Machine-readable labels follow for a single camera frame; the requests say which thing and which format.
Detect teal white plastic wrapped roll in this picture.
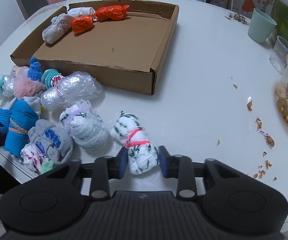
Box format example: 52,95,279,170
0,74,15,102

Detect grey white fuzzy sock roll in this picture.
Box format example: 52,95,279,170
42,13,74,44

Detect pile of seed shells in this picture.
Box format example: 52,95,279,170
225,12,249,25

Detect clear plastic cup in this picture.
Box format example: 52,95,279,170
269,35,288,75

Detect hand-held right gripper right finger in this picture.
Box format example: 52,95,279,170
158,145,249,200

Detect scattered nut shell scraps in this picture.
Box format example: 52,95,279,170
230,75,278,182

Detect plastic wrapped white sock roll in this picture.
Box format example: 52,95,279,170
59,99,109,152

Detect white green-striped sock roll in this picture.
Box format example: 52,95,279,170
110,111,159,175

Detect small orange wrapped roll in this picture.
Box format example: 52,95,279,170
71,15,94,35

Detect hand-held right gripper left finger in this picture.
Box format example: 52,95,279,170
38,147,129,200

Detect mint green cup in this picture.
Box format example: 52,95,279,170
248,8,277,43

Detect white floral sock roll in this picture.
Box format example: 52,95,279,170
20,142,54,175

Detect teal sock roll red mark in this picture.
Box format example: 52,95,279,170
41,69,64,89

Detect clear plastic bundle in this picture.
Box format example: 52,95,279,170
40,72,104,112

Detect grey sock roll blue patch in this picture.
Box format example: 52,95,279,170
28,119,74,165

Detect pink fluffy sock roll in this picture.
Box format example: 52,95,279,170
11,66,46,98

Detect large orange wrapped roll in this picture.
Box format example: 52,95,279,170
95,4,130,22

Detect brown cardboard box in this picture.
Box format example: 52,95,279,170
10,0,180,96

